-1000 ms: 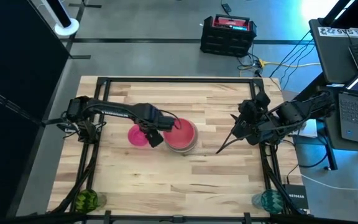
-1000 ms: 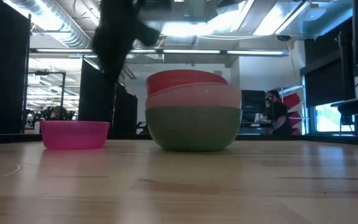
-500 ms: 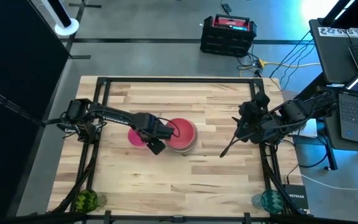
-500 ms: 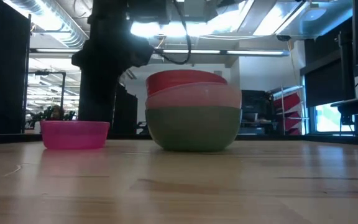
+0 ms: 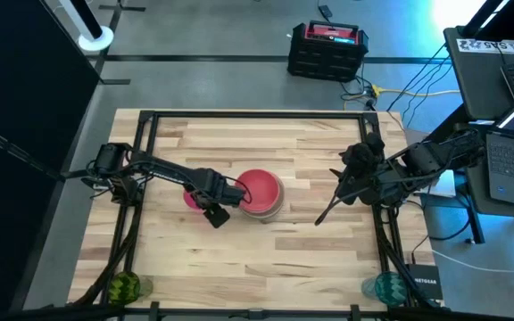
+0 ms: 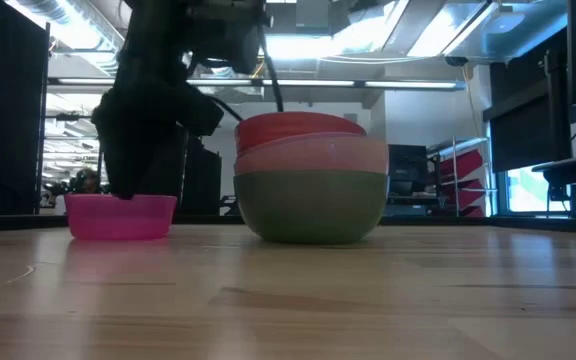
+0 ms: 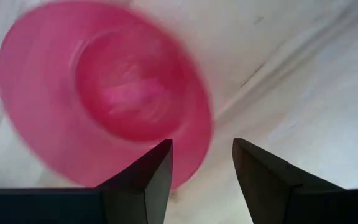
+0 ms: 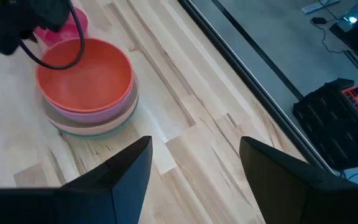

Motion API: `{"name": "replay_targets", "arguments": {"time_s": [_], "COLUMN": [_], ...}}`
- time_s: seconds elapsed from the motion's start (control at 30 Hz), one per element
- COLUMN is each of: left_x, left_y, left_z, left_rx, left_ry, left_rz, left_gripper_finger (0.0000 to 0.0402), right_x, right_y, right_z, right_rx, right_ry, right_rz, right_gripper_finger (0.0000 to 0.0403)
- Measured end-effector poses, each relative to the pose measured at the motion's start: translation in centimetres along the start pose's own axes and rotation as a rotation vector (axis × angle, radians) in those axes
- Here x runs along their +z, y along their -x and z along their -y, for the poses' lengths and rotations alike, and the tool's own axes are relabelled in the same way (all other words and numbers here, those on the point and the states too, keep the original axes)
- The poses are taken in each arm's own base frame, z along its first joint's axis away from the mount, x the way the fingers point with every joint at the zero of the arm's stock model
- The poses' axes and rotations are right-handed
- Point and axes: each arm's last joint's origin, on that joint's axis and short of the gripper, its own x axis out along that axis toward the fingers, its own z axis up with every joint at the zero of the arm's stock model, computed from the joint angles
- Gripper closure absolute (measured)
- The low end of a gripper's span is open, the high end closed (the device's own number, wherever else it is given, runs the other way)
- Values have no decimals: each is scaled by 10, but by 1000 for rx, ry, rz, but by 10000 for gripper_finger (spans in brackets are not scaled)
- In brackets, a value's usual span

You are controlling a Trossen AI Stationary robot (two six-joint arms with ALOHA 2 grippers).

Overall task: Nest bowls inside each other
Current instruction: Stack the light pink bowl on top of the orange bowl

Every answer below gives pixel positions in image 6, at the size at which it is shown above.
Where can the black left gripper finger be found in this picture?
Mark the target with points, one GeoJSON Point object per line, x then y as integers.
{"type": "Point", "coordinates": [118, 170]}
{"type": "Point", "coordinates": [145, 167]}

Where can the magenta plastic bowl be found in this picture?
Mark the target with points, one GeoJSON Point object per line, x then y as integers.
{"type": "Point", "coordinates": [118, 219]}

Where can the red plastic bowl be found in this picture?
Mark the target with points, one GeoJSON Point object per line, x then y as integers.
{"type": "Point", "coordinates": [293, 129]}

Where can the pale pink plastic bowl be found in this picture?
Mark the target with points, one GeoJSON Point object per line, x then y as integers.
{"type": "Point", "coordinates": [318, 156]}

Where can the green plastic bowl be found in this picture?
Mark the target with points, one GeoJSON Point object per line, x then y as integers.
{"type": "Point", "coordinates": [312, 207]}

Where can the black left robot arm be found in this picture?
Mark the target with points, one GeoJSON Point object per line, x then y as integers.
{"type": "Point", "coordinates": [155, 40]}

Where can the metal shelf rack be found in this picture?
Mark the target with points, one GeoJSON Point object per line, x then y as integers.
{"type": "Point", "coordinates": [455, 175]}

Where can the tall black partition panel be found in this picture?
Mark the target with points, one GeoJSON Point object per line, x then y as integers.
{"type": "Point", "coordinates": [175, 170]}

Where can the person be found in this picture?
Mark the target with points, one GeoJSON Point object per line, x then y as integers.
{"type": "Point", "coordinates": [85, 181]}

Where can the low black partition panel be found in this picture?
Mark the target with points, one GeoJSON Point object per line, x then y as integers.
{"type": "Point", "coordinates": [204, 182]}

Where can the black curtain panel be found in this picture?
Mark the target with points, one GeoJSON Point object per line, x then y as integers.
{"type": "Point", "coordinates": [5, 110]}

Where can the long ceiling light bar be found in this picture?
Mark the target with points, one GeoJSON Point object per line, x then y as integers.
{"type": "Point", "coordinates": [318, 83]}

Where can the black side table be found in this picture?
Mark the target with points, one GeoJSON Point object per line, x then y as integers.
{"type": "Point", "coordinates": [573, 170]}

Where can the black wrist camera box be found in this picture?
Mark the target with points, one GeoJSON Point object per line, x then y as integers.
{"type": "Point", "coordinates": [228, 32]}

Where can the silver ventilation duct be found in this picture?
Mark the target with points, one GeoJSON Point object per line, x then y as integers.
{"type": "Point", "coordinates": [63, 20]}

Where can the ceiling security camera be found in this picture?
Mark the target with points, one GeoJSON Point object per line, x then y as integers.
{"type": "Point", "coordinates": [456, 61]}

